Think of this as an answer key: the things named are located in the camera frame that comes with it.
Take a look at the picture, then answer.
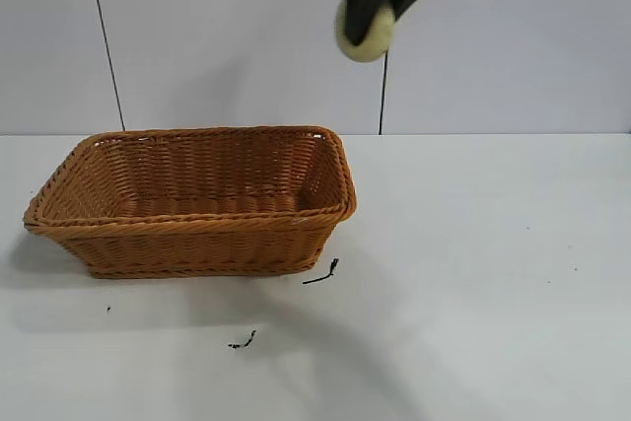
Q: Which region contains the pale yellow egg yolk pastry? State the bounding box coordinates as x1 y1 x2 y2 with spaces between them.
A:
335 0 396 64

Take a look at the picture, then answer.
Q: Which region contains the brown woven wicker basket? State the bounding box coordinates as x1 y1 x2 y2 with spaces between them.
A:
22 125 359 280

